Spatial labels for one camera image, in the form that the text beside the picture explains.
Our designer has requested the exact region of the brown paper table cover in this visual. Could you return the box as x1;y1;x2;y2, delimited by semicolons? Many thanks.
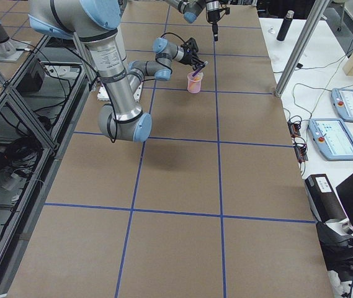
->
8;2;333;297

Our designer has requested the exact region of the black water bottle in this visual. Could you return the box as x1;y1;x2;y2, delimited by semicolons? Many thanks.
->
276;10;295;42

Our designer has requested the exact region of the purple highlighter pen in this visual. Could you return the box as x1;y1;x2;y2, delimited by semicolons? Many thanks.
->
192;61;208;78

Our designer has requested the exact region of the brown cardboard box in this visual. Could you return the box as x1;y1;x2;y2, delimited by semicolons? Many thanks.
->
305;174;347;223

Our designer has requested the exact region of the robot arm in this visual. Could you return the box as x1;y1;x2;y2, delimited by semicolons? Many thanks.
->
164;0;221;42
29;1;206;142

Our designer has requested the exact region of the aluminium frame post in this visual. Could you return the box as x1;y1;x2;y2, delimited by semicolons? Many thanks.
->
274;0;330;97

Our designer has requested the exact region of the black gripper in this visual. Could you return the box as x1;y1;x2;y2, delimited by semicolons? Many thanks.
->
181;37;208;75
207;10;220;42

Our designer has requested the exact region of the pink mesh pen holder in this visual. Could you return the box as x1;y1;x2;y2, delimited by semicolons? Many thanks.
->
187;72;203;94

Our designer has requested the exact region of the teach pendant near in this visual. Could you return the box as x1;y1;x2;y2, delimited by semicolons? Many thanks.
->
308;118;353;161

